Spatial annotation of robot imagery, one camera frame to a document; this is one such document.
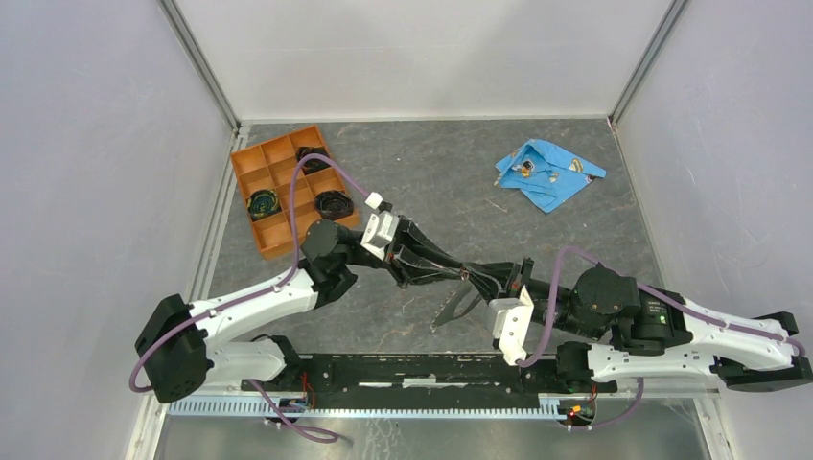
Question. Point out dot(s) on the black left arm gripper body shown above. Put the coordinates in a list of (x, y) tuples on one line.
[(396, 254)]

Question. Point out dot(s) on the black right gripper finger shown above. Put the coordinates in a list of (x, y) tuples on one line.
[(489, 287), (501, 271)]

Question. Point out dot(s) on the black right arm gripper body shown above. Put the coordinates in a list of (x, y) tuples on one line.
[(520, 279)]

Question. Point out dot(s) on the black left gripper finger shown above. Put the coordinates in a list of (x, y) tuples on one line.
[(428, 249), (422, 271)]

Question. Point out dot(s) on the metal key holder plate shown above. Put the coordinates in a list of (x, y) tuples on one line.
[(461, 301)]

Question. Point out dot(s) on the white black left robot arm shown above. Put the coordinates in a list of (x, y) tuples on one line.
[(184, 345)]

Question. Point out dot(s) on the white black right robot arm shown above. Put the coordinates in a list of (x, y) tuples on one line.
[(629, 330)]

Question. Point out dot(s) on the black coiled item right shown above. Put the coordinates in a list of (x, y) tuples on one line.
[(334, 205)]

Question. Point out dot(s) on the blue patterned cloth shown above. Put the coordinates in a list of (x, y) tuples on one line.
[(547, 174)]

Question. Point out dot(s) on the black coiled item top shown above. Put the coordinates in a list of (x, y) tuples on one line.
[(315, 161)]

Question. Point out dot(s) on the black green coiled item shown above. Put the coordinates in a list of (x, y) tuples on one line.
[(263, 204)]

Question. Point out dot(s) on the orange compartment tray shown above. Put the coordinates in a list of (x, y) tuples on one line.
[(270, 165)]

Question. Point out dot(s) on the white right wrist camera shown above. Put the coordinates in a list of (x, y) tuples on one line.
[(508, 319)]

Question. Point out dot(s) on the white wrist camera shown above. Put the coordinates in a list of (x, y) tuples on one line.
[(381, 227), (508, 319)]

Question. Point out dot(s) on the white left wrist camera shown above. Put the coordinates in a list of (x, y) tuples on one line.
[(381, 227)]

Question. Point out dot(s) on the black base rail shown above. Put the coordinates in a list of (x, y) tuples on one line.
[(356, 381)]

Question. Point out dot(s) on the silver toothed front rail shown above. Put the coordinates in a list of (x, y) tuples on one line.
[(256, 406)]

